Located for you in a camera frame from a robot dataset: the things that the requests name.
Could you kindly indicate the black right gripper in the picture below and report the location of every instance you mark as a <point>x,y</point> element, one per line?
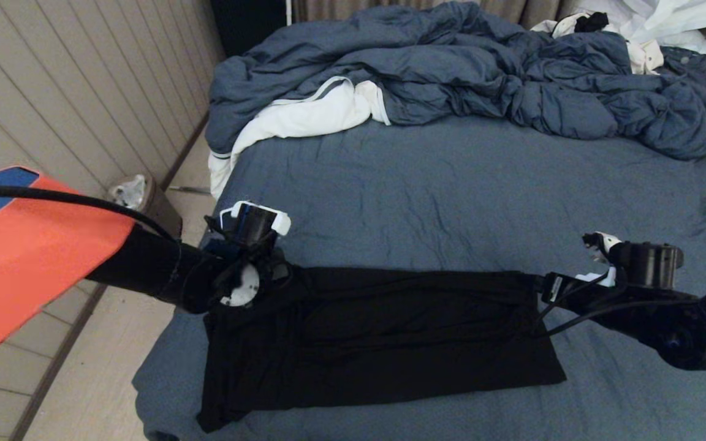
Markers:
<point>573,294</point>

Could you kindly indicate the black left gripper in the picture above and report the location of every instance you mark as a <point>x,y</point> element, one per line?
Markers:
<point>252,278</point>

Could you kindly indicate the black t-shirt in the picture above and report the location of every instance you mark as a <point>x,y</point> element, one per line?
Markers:
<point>377,337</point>

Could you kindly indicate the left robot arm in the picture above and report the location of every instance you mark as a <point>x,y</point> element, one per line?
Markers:
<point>34,257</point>

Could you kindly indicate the silver metal rod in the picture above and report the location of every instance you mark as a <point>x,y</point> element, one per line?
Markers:
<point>190,190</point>

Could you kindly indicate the brown trash bin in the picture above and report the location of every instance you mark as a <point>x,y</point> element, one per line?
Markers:
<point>157,208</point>

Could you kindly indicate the white duvet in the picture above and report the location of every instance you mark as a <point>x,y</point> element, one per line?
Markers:
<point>304,116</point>

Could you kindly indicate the black tall furniture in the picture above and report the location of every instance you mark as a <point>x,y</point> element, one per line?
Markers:
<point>249,21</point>

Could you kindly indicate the crumpled blue duvet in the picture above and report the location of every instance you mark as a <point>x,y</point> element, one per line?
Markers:
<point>451,61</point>

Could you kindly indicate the small black fabric item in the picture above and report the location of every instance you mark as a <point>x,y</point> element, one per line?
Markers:
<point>591,22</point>

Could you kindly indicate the beige curtain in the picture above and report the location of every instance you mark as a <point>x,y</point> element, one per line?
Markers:
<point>328,9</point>

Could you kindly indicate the white crumpled shirt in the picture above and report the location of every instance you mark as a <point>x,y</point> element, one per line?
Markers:
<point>665,18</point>

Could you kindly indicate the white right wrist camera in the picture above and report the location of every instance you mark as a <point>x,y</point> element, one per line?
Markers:
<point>601,245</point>

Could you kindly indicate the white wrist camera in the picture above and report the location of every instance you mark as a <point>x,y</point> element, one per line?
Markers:
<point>601,245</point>
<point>255,217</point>

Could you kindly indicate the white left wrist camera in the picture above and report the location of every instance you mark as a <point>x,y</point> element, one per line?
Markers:
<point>255,217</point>

